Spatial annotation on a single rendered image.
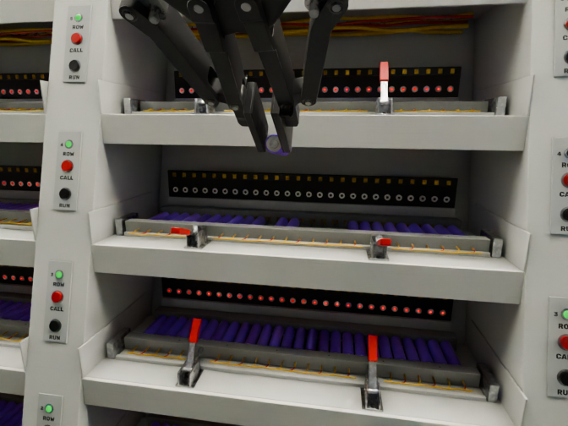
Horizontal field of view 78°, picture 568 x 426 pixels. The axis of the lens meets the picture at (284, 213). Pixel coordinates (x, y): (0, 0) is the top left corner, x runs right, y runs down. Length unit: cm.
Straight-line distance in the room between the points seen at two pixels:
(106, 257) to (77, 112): 23
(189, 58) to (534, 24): 47
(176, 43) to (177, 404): 49
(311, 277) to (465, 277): 20
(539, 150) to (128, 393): 66
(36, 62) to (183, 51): 78
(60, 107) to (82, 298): 30
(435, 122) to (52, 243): 59
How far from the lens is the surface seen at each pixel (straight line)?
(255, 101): 31
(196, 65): 27
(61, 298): 65
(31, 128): 71
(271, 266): 51
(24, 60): 105
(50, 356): 68
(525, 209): 55
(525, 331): 56
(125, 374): 64
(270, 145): 35
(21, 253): 70
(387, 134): 52
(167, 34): 25
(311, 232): 54
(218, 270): 53
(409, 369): 61
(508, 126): 56
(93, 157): 62
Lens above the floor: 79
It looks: 2 degrees up
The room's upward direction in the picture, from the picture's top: 3 degrees clockwise
